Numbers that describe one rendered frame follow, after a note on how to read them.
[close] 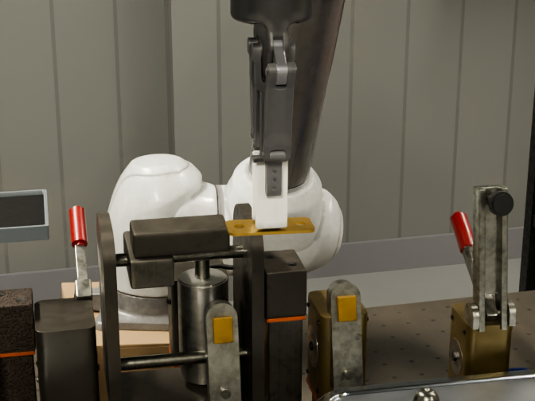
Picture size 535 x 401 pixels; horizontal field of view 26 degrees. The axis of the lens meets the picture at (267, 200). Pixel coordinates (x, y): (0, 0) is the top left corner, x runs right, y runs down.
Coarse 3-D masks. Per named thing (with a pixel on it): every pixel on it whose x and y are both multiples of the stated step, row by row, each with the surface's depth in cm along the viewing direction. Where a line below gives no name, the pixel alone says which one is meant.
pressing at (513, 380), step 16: (384, 384) 134; (400, 384) 134; (416, 384) 134; (432, 384) 135; (448, 384) 135; (464, 384) 135; (480, 384) 135; (496, 384) 135; (512, 384) 135; (528, 384) 135; (320, 400) 131; (336, 400) 132; (352, 400) 132; (368, 400) 132; (384, 400) 132; (400, 400) 132; (448, 400) 132; (464, 400) 132; (480, 400) 132; (496, 400) 132; (512, 400) 132; (528, 400) 132
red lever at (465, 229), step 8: (456, 216) 146; (464, 216) 146; (456, 224) 146; (464, 224) 146; (456, 232) 146; (464, 232) 145; (472, 232) 146; (464, 240) 144; (472, 240) 144; (464, 248) 144; (472, 248) 144; (464, 256) 144; (472, 256) 143; (472, 264) 142; (472, 272) 142; (472, 280) 142; (488, 296) 140; (488, 304) 139; (488, 312) 138; (496, 312) 138; (488, 320) 139
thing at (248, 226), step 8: (232, 224) 113; (240, 224) 113; (248, 224) 113; (288, 224) 113; (296, 224) 114; (304, 224) 114; (312, 224) 113; (232, 232) 111; (240, 232) 111; (248, 232) 111; (256, 232) 111; (264, 232) 111; (272, 232) 111; (280, 232) 111; (288, 232) 111; (296, 232) 111; (304, 232) 112
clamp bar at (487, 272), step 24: (480, 192) 135; (504, 192) 133; (480, 216) 135; (504, 216) 136; (480, 240) 136; (504, 240) 136; (480, 264) 136; (504, 264) 137; (480, 288) 137; (504, 288) 138; (480, 312) 138; (504, 312) 138
